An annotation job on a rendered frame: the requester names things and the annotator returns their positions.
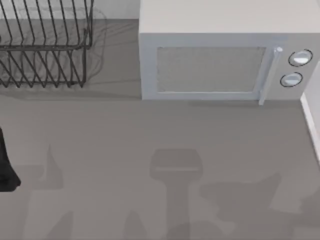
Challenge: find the pale microwave oven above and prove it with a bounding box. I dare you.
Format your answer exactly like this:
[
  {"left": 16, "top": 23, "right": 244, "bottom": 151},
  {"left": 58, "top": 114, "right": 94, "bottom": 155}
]
[{"left": 138, "top": 0, "right": 320, "bottom": 106}]

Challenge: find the large microwave knob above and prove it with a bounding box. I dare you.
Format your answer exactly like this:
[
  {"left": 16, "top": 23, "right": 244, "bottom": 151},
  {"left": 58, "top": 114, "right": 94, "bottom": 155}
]
[{"left": 287, "top": 49, "right": 314, "bottom": 67}]

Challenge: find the black wire dish rack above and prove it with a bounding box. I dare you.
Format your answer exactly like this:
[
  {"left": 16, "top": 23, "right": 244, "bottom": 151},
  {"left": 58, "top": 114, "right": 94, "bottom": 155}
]
[{"left": 0, "top": 0, "right": 95, "bottom": 89}]

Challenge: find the small microwave knob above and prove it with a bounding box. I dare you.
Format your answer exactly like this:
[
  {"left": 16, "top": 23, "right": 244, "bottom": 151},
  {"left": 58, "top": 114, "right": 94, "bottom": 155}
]
[{"left": 279, "top": 71, "right": 304, "bottom": 88}]

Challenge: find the microwave oven door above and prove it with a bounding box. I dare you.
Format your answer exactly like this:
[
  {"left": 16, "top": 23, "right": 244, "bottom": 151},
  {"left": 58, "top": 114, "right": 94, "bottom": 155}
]
[{"left": 139, "top": 33, "right": 272, "bottom": 101}]

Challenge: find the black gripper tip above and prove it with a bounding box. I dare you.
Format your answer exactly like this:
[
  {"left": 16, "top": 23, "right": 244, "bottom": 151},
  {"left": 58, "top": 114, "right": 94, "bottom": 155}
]
[{"left": 0, "top": 127, "right": 22, "bottom": 193}]

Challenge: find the microwave door handle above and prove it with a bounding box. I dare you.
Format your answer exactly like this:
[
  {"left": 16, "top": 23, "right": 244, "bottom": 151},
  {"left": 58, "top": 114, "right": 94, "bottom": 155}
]
[{"left": 258, "top": 46, "right": 284, "bottom": 106}]

